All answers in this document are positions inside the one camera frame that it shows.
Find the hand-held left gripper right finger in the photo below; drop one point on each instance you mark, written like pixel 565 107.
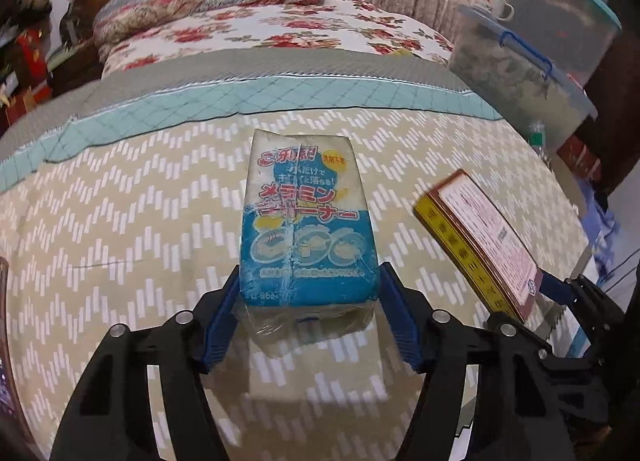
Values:
pixel 400 323

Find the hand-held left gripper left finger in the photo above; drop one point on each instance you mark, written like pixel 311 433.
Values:
pixel 220 326

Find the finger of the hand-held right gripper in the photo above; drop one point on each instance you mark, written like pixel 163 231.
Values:
pixel 552 288

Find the yellow pink small box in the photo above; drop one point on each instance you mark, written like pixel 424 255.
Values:
pixel 480 236

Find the blue white sponge pack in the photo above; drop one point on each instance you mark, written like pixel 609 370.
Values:
pixel 305 221

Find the dark red box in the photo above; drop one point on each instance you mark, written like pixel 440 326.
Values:
pixel 580 158

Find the green capped plastic bottle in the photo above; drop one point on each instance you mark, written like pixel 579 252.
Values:
pixel 539 138

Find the large storage box teal lid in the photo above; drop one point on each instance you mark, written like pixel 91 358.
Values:
pixel 565 6

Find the floral bed blanket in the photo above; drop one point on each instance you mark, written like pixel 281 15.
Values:
pixel 280 26

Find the patchwork floral pillow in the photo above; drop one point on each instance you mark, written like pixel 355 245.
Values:
pixel 210 1

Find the red gift bag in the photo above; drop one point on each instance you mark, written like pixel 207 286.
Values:
pixel 31 56

